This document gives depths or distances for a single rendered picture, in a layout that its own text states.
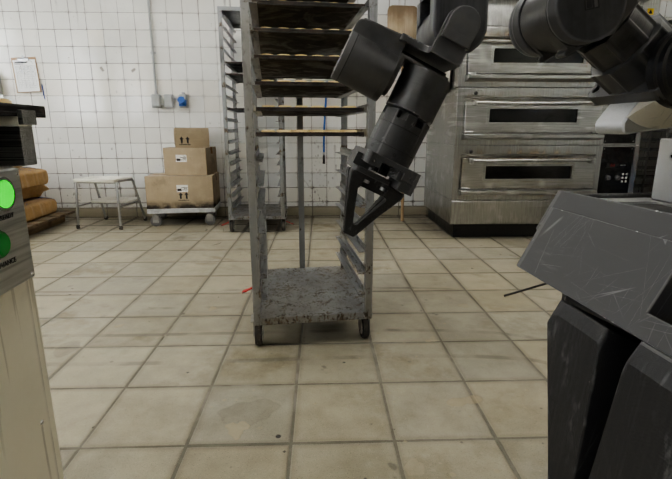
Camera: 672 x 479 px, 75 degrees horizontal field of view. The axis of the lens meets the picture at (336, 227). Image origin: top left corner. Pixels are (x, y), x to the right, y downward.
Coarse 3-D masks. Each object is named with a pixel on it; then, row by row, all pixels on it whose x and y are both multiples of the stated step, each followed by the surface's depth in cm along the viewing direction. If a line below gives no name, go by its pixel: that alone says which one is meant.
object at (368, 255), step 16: (368, 16) 157; (368, 112) 163; (368, 128) 164; (368, 192) 170; (368, 208) 171; (368, 240) 174; (368, 256) 175; (368, 272) 177; (368, 288) 178; (368, 304) 180
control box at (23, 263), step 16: (0, 176) 50; (16, 176) 53; (16, 192) 53; (0, 208) 49; (16, 208) 53; (0, 224) 50; (16, 224) 53; (16, 240) 52; (16, 256) 52; (0, 272) 49; (16, 272) 52; (32, 272) 55; (0, 288) 49
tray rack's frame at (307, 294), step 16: (256, 128) 217; (256, 144) 219; (256, 192) 224; (304, 224) 233; (304, 240) 235; (304, 256) 237; (272, 272) 231; (288, 272) 231; (304, 272) 231; (320, 272) 231; (336, 272) 231; (272, 288) 208; (288, 288) 208; (304, 288) 208; (320, 288) 208; (336, 288) 208; (352, 288) 208; (272, 304) 189; (288, 304) 189; (304, 304) 189; (320, 304) 189; (336, 304) 189; (352, 304) 189; (272, 320) 175; (288, 320) 176; (304, 320) 177; (320, 320) 178; (336, 320) 179
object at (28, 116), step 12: (0, 120) 53; (12, 120) 53; (24, 120) 54; (36, 120) 56; (0, 132) 53; (12, 132) 54; (24, 132) 55; (0, 144) 54; (12, 144) 54; (24, 144) 54; (0, 156) 54; (12, 156) 54; (24, 156) 54
